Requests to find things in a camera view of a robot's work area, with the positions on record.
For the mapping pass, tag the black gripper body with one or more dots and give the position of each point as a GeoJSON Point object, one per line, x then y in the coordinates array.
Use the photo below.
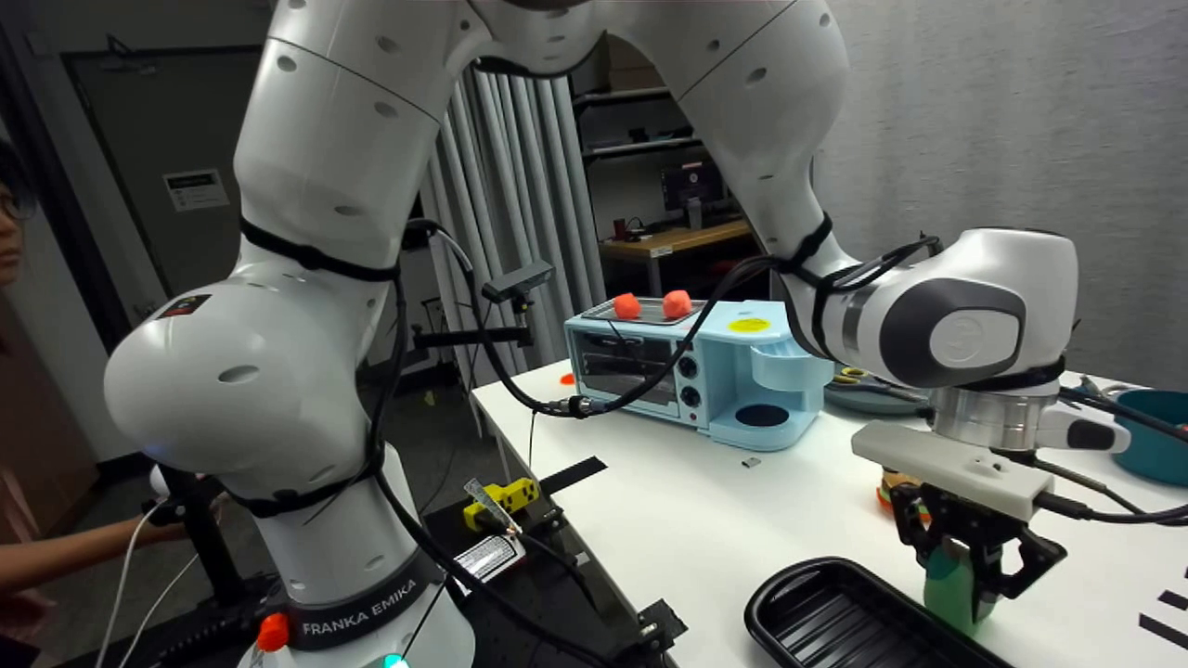
{"type": "Point", "coordinates": [974, 521]}

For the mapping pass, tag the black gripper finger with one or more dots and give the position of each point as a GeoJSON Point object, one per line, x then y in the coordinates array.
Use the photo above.
{"type": "Point", "coordinates": [1021, 561]}
{"type": "Point", "coordinates": [920, 538]}

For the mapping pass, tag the person bare forearm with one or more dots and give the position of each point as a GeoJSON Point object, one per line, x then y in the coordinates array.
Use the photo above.
{"type": "Point", "coordinates": [77, 550]}

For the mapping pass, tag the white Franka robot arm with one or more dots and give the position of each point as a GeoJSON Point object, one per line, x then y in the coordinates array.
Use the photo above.
{"type": "Point", "coordinates": [322, 308]}

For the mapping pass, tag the light blue toy coffeemaker oven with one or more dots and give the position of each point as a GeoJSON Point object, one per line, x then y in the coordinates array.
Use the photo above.
{"type": "Point", "coordinates": [693, 372]}

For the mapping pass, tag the black ribbed plastic tray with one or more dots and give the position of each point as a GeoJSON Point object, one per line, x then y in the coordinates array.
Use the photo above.
{"type": "Point", "coordinates": [842, 617]}

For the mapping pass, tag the small black tape square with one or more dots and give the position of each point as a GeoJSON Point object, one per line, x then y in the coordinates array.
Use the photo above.
{"type": "Point", "coordinates": [1175, 602]}

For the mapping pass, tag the teal toy pot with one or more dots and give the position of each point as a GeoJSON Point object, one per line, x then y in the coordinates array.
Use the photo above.
{"type": "Point", "coordinates": [1156, 446]}

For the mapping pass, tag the small grey tape piece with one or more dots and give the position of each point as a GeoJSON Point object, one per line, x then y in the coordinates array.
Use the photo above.
{"type": "Point", "coordinates": [747, 461]}

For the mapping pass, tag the red toy tomato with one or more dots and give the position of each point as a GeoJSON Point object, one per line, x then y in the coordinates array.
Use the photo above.
{"type": "Point", "coordinates": [677, 300]}

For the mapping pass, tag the black strip at table edge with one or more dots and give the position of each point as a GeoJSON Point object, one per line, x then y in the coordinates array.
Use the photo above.
{"type": "Point", "coordinates": [573, 472]}

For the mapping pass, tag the wooden background table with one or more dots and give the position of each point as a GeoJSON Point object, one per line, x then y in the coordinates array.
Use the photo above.
{"type": "Point", "coordinates": [680, 237]}

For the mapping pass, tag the small orange object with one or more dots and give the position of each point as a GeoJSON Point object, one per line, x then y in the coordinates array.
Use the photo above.
{"type": "Point", "coordinates": [570, 380]}

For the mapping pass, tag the grey backdrop curtain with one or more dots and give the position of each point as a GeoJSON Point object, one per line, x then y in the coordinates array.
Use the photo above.
{"type": "Point", "coordinates": [1091, 148]}

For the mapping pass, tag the yellow black clamp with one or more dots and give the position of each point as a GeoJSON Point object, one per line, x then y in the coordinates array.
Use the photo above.
{"type": "Point", "coordinates": [508, 498]}

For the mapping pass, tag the dark background shelf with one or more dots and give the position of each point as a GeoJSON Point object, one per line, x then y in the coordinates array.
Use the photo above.
{"type": "Point", "coordinates": [652, 136]}

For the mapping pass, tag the folded pale curtain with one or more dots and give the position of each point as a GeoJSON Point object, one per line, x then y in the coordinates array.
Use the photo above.
{"type": "Point", "coordinates": [513, 185]}

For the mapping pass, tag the orange capped white bottle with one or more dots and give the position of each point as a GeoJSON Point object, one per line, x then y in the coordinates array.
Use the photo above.
{"type": "Point", "coordinates": [273, 637]}

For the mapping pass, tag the person in black shirt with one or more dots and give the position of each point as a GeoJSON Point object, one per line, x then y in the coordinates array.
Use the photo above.
{"type": "Point", "coordinates": [9, 224]}

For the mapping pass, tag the black camera on stand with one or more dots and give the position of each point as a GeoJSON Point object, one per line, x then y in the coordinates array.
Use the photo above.
{"type": "Point", "coordinates": [513, 286]}

